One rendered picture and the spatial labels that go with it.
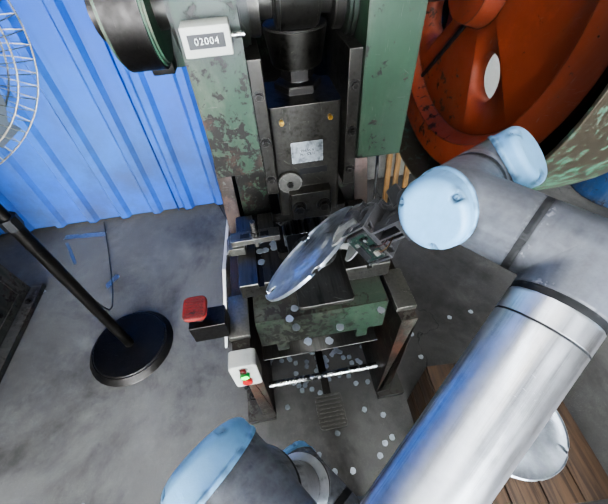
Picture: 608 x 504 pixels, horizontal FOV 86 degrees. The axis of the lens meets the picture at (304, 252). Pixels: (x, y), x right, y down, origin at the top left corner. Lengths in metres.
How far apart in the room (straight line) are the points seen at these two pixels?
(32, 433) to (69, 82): 1.59
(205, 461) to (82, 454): 1.38
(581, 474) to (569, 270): 1.03
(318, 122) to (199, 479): 0.62
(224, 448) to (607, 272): 0.37
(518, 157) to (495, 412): 0.25
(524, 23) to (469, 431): 0.64
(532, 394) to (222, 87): 0.58
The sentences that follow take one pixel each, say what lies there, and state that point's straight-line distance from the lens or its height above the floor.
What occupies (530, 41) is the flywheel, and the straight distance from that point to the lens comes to 0.74.
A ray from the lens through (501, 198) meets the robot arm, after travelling 0.34.
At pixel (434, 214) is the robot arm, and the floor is 1.25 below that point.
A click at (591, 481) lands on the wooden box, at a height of 0.35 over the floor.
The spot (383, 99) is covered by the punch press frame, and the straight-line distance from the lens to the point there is 0.70.
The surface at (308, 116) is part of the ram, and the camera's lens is 0.72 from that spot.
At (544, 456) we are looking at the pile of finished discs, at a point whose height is 0.36.
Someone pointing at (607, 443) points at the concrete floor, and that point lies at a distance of 1.83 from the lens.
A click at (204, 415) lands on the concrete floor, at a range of 1.59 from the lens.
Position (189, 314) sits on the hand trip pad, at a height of 0.76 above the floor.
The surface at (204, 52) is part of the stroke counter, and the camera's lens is 0.58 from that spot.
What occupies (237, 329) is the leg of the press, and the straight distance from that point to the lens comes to 0.96.
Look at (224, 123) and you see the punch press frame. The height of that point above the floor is 1.17.
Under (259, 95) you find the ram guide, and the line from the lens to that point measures 0.64.
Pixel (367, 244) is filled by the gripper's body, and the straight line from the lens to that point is 0.53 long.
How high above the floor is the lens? 1.46
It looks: 49 degrees down
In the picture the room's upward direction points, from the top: 4 degrees counter-clockwise
